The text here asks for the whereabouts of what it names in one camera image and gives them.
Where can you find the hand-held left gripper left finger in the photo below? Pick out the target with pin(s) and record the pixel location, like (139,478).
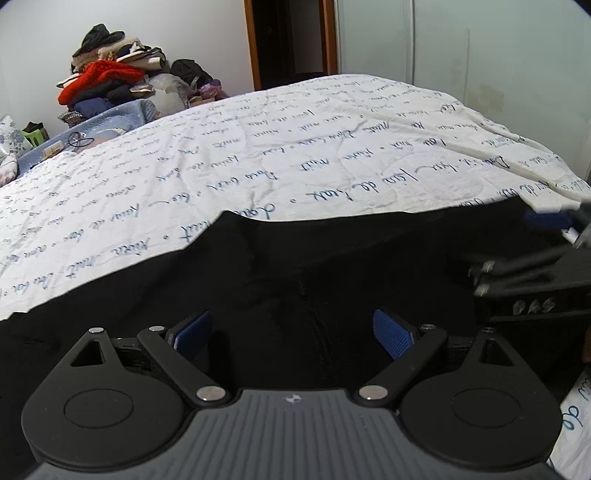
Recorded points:
(191,333)

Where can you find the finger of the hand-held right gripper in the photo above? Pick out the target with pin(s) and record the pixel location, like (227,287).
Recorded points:
(547,218)
(517,272)

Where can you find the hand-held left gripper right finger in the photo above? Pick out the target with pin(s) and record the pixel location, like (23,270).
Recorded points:
(392,333)

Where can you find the black pants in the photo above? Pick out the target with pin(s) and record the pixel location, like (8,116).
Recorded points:
(300,277)

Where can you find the white wardrobe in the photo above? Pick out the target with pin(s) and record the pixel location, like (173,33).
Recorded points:
(461,46)

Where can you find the white script-printed bedspread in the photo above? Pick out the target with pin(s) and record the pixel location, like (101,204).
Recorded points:
(323,152)

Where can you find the light blue blanket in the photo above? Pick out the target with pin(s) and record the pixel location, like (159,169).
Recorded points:
(120,117)

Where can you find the small tan box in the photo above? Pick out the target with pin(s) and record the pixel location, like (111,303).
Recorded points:
(53,150)

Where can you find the clear plastic bag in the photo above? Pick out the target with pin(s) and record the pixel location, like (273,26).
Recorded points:
(168,92)

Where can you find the pink plastic bag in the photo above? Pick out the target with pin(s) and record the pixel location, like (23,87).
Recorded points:
(213,90)

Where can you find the black bag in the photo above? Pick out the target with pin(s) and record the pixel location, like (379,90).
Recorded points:
(189,71)

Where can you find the blue floral pillow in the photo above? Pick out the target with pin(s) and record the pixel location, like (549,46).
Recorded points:
(9,138)

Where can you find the pile of folded clothes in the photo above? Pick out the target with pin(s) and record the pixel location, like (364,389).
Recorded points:
(106,78)

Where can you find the brown wooden door frame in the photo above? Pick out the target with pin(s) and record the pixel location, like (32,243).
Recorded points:
(251,41)

